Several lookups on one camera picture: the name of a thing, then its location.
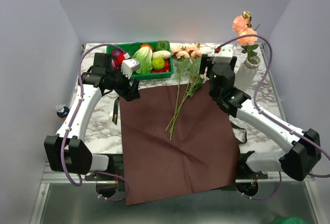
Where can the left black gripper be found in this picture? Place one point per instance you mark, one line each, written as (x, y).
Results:
(128, 92)

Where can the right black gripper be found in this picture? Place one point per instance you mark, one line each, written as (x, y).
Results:
(206, 61)

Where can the black ribbon with gold text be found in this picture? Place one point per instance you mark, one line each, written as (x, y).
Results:
(116, 111)

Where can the pink artificial flowers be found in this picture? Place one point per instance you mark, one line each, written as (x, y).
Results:
(187, 64)

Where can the red paper bouquet wrap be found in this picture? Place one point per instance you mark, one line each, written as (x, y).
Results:
(201, 154)

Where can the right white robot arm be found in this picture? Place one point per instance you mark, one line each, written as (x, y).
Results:
(300, 149)

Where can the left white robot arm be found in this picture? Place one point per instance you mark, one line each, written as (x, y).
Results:
(66, 150)

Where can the white ribbed ceramic vase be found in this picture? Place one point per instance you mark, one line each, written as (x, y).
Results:
(246, 73)

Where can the red bell pepper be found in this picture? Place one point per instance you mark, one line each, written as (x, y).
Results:
(119, 59)

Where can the green apple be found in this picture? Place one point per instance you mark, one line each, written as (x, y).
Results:
(158, 63)

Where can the green cabbage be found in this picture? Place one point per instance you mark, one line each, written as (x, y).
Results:
(144, 56)

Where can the red chili pepper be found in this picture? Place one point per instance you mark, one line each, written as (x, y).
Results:
(165, 69)

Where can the purple onion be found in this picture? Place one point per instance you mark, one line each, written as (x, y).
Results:
(114, 53)

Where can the green plastic basket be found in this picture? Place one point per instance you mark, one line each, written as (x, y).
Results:
(131, 48)

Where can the small orange at basket back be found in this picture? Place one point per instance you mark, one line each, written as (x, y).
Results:
(147, 45)

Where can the white radish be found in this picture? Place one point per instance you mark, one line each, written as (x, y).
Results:
(161, 54)

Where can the green bell pepper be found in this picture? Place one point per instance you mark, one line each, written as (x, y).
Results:
(162, 45)

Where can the orange bottle with blue cap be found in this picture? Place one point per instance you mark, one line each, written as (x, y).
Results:
(62, 111)

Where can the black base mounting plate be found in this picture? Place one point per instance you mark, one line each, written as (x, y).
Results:
(247, 181)

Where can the green object at bottom edge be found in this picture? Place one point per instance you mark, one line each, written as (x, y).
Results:
(289, 220)

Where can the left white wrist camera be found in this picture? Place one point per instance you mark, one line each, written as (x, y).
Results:
(129, 65)

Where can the aluminium frame rail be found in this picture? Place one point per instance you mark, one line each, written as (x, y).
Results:
(60, 202)

